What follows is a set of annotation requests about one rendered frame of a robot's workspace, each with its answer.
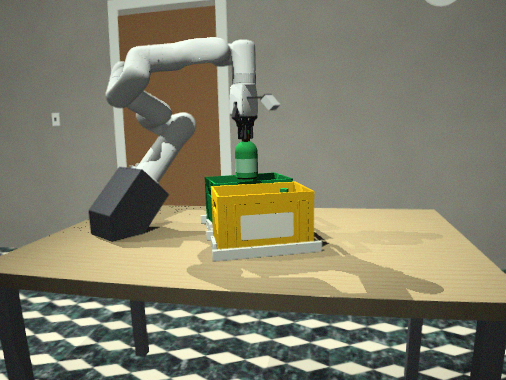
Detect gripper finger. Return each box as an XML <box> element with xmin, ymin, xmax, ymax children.
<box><xmin>246</xmin><ymin>115</ymin><xmax>258</xmax><ymax>139</ymax></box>
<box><xmin>232</xmin><ymin>102</ymin><xmax>247</xmax><ymax>139</ymax></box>

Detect yellow plastic crate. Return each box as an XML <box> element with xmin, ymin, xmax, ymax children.
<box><xmin>212</xmin><ymin>182</ymin><xmax>314</xmax><ymax>250</ymax></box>

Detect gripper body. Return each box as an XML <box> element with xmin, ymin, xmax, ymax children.
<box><xmin>230</xmin><ymin>83</ymin><xmax>258</xmax><ymax>116</ymax></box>

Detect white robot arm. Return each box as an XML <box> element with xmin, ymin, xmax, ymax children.
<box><xmin>106</xmin><ymin>38</ymin><xmax>256</xmax><ymax>185</ymax></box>

